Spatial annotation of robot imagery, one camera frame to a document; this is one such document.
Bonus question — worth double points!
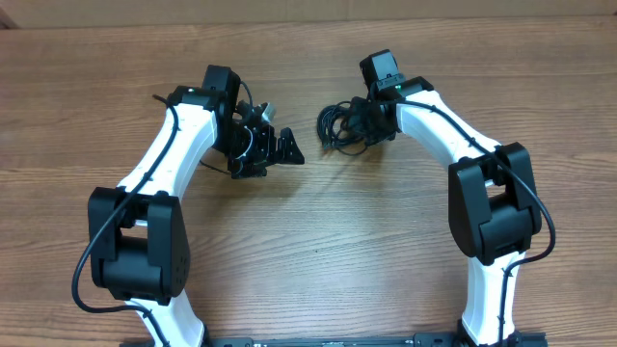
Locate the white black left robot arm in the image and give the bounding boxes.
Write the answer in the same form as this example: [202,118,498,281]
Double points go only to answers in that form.
[70,65,305,346]

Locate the black cable silver plugs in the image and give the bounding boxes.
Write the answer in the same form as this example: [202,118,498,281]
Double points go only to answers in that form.
[316,101,380,156]

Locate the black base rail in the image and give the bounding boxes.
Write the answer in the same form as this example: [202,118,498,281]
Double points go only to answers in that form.
[120,332,549,347]

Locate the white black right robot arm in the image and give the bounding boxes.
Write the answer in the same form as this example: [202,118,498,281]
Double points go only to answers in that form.
[351,50,555,346]

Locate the black USB cable removed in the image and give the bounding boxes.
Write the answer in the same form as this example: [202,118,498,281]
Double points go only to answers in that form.
[316,101,354,149]

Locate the black cable dark plugs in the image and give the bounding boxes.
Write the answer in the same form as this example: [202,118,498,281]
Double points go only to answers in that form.
[322,101,364,156]

